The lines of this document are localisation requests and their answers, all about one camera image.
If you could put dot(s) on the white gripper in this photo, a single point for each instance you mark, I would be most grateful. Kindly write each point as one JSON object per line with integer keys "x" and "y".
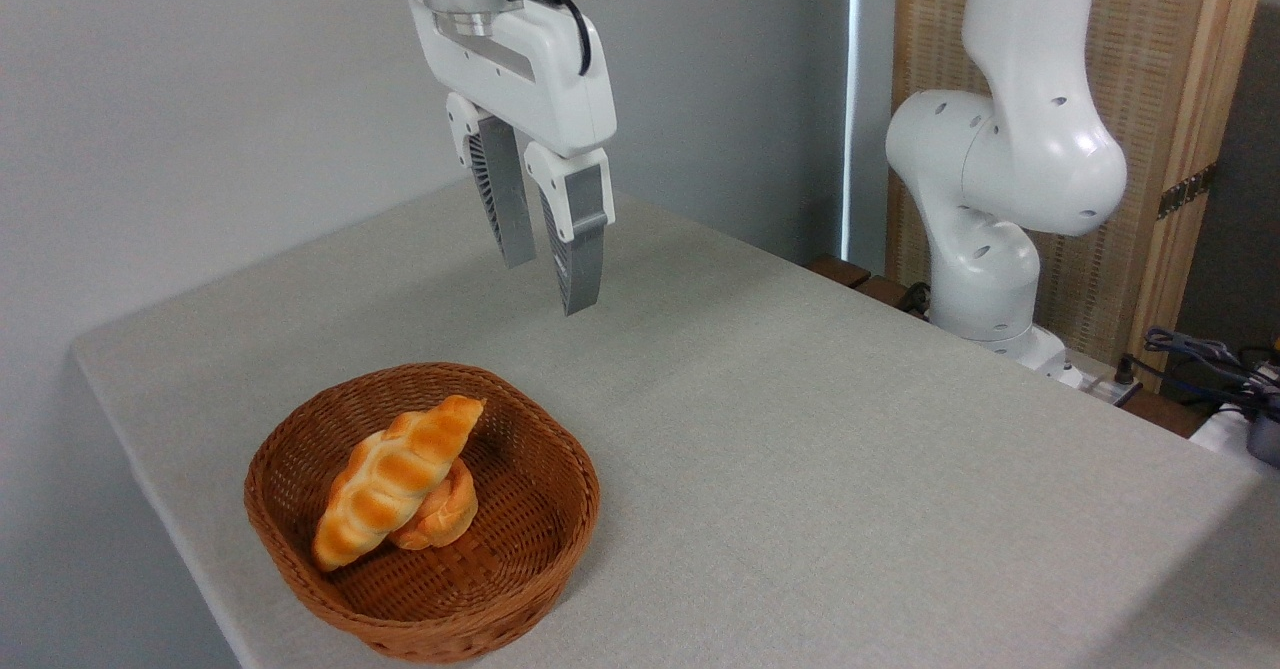
{"x": 545, "y": 79}

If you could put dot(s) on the long braided bread loaf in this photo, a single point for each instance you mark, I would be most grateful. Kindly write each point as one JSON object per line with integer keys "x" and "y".
{"x": 390, "y": 479}

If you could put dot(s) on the round knotted bread roll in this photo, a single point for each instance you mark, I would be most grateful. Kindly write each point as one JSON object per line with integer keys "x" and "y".
{"x": 450, "y": 514}

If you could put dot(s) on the brown woven wicker basket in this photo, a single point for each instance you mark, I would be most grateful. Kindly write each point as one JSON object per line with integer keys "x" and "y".
{"x": 520, "y": 549}

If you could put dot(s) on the grey tablecloth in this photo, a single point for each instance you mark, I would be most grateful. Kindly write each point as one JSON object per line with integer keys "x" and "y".
{"x": 850, "y": 509}

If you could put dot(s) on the dark metal screen hinge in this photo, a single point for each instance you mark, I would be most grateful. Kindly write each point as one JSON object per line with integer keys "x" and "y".
{"x": 1188, "y": 191}

